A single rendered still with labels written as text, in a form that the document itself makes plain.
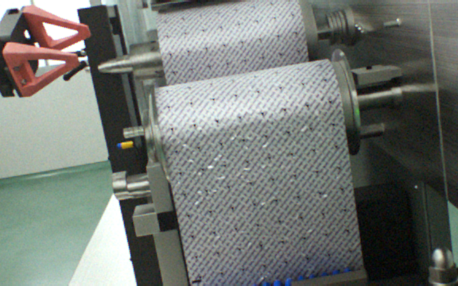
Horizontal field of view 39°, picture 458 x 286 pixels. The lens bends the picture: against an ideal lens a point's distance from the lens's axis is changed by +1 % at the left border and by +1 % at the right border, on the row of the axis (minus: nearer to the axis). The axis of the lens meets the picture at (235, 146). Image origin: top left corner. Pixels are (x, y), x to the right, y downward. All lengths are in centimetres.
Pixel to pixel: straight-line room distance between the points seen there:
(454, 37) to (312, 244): 34
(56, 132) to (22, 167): 50
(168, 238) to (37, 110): 576
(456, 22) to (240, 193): 34
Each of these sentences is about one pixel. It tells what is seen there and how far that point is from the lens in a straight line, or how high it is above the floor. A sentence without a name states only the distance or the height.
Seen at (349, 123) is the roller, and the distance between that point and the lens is 84.
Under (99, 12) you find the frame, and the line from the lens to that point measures 115.
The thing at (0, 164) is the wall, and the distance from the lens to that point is 688.
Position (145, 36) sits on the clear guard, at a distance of 185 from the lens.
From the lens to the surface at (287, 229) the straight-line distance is 86.
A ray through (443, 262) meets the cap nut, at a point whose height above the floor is 106.
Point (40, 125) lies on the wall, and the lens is 668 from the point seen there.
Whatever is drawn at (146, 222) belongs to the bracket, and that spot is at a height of 112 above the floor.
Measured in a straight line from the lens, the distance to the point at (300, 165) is 83.
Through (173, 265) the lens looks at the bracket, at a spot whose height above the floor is 105.
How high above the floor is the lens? 141
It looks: 13 degrees down
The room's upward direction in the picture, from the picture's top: 10 degrees counter-clockwise
